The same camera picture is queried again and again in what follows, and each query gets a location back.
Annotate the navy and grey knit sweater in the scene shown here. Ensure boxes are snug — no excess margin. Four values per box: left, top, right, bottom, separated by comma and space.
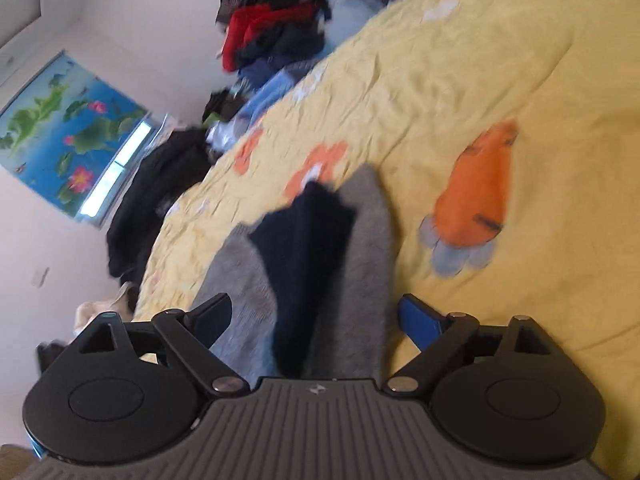
190, 164, 396, 382

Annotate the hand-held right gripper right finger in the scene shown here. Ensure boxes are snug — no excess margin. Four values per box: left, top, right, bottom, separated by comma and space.
382, 294, 558, 401

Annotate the white plastic bag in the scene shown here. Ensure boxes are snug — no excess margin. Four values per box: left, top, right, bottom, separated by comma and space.
206, 119, 252, 155

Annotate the black puffer jacket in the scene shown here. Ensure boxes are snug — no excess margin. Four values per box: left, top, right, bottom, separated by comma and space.
106, 127, 217, 287

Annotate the light blue knit sweater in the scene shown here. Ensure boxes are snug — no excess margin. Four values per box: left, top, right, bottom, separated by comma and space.
239, 66, 303, 122

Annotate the navy padded garment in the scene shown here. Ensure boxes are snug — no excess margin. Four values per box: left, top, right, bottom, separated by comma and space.
234, 20, 327, 87

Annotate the yellow printed blanket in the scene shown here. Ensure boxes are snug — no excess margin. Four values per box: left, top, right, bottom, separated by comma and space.
132, 0, 640, 466

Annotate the red knit garment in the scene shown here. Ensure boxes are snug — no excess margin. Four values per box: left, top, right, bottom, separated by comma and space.
220, 2, 322, 74

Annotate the beige cloth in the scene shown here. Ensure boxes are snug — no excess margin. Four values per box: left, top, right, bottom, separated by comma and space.
74, 281, 142, 337

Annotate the bright window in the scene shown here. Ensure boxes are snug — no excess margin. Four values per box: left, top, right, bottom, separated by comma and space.
74, 119, 154, 219

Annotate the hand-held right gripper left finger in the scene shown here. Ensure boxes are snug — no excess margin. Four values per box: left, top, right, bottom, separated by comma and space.
65, 292, 251, 401

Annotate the lotus flower window blind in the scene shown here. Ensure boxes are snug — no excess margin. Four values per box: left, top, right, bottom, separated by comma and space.
0, 49, 151, 217

